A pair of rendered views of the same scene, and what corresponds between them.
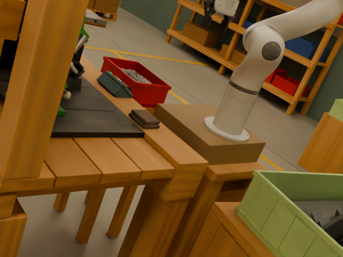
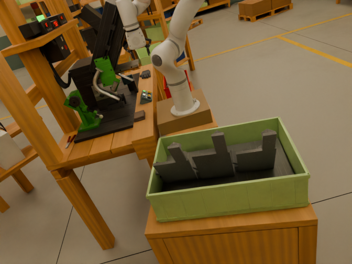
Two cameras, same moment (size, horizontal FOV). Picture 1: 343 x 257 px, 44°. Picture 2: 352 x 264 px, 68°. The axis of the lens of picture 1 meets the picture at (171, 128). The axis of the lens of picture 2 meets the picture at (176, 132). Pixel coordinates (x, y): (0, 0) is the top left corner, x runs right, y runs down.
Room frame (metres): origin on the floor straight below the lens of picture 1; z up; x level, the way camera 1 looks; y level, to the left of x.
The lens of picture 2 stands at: (0.60, -1.27, 1.67)
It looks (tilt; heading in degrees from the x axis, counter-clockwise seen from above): 31 degrees down; 51
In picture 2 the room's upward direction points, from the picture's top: 17 degrees counter-clockwise
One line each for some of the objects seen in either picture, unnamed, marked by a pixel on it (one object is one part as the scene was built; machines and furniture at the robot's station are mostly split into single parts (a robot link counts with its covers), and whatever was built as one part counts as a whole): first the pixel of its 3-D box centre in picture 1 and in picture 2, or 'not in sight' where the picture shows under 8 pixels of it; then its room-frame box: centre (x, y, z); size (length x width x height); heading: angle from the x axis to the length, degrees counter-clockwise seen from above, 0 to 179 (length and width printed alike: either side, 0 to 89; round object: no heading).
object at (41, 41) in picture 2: not in sight; (47, 34); (1.41, 0.80, 1.52); 0.90 x 0.25 x 0.04; 47
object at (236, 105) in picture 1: (234, 109); (181, 95); (1.60, -0.20, 1.03); 0.19 x 0.19 x 0.18
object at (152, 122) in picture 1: (144, 119); (139, 116); (1.46, 0.10, 0.91); 0.10 x 0.08 x 0.03; 48
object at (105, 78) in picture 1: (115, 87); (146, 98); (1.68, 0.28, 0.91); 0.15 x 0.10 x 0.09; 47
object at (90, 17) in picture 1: (56, 9); (116, 69); (1.72, 0.61, 1.11); 0.39 x 0.16 x 0.03; 137
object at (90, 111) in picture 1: (27, 65); (113, 100); (1.60, 0.62, 0.89); 1.10 x 0.42 x 0.02; 47
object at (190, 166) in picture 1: (84, 86); (147, 98); (1.80, 0.43, 0.82); 1.50 x 0.14 x 0.15; 47
